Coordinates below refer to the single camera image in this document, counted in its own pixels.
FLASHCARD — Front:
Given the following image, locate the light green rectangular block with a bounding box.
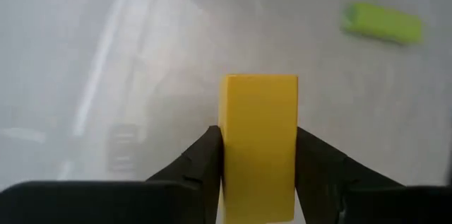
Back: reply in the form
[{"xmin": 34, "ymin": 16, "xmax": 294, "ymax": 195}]
[{"xmin": 340, "ymin": 1, "xmax": 424, "ymax": 45}]

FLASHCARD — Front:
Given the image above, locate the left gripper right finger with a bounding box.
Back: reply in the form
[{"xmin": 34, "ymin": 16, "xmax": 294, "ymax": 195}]
[{"xmin": 295, "ymin": 127, "xmax": 403, "ymax": 224}]

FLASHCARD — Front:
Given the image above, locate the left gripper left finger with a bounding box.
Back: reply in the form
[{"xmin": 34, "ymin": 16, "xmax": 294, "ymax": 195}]
[{"xmin": 146, "ymin": 125, "xmax": 225, "ymax": 224}]

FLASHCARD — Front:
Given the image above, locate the white table sheet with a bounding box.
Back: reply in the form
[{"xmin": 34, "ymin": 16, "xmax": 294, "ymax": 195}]
[{"xmin": 0, "ymin": 0, "xmax": 452, "ymax": 224}]

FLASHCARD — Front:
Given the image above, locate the long yellow rectangular block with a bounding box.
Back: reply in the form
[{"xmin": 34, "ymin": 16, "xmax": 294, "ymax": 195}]
[{"xmin": 218, "ymin": 73, "xmax": 299, "ymax": 224}]

